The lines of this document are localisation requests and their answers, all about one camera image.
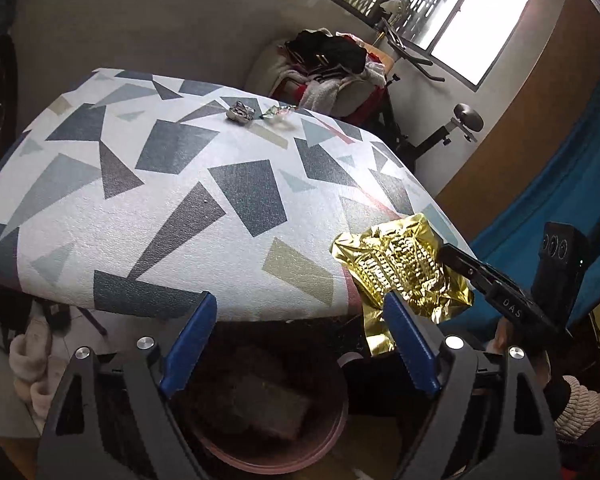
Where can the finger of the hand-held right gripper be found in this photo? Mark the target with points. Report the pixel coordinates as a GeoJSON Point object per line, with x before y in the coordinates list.
{"type": "Point", "coordinates": [467, 267]}

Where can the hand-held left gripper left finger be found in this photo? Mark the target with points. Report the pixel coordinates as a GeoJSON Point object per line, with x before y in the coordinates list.
{"type": "Point", "coordinates": [190, 345]}

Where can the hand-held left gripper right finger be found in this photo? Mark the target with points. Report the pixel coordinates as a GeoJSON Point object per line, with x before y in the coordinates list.
{"type": "Point", "coordinates": [410, 345]}

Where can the gold foil wrapper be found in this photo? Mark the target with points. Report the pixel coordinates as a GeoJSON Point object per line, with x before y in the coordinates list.
{"type": "Point", "coordinates": [405, 265]}

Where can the pink rimmed trash bin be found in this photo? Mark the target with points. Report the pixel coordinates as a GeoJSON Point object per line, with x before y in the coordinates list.
{"type": "Point", "coordinates": [325, 410]}

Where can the person's right forearm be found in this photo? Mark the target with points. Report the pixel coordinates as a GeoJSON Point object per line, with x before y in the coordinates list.
{"type": "Point", "coordinates": [582, 410]}

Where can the person's right hand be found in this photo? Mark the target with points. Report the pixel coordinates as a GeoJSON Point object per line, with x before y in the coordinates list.
{"type": "Point", "coordinates": [505, 340]}

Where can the blue curtain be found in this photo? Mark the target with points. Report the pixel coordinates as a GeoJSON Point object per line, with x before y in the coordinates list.
{"type": "Point", "coordinates": [570, 180]}

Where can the black exercise bike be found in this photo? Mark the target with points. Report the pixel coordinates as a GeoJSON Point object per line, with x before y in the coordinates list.
{"type": "Point", "coordinates": [430, 145]}

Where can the brown wooden door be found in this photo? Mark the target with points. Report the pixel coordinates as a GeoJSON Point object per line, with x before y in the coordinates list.
{"type": "Point", "coordinates": [530, 125]}

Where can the fluffy pale slipper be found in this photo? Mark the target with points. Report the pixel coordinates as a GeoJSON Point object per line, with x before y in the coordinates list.
{"type": "Point", "coordinates": [27, 360]}
{"type": "Point", "coordinates": [47, 395]}

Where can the geometric patterned tablecloth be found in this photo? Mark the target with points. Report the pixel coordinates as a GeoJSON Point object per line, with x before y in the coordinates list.
{"type": "Point", "coordinates": [180, 185]}

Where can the window with patterned grille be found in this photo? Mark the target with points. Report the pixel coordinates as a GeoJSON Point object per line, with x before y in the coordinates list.
{"type": "Point", "coordinates": [470, 35]}

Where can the crumpled silver foil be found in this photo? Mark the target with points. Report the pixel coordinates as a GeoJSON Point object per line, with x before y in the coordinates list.
{"type": "Point", "coordinates": [240, 111]}

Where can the green clear wrapper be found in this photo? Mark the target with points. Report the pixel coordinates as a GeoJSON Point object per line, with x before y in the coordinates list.
{"type": "Point", "coordinates": [277, 111]}

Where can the pile of clothes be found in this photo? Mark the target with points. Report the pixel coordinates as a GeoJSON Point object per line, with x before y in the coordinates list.
{"type": "Point", "coordinates": [330, 55]}

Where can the beige armchair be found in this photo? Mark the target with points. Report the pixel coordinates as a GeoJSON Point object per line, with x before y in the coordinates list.
{"type": "Point", "coordinates": [262, 67]}

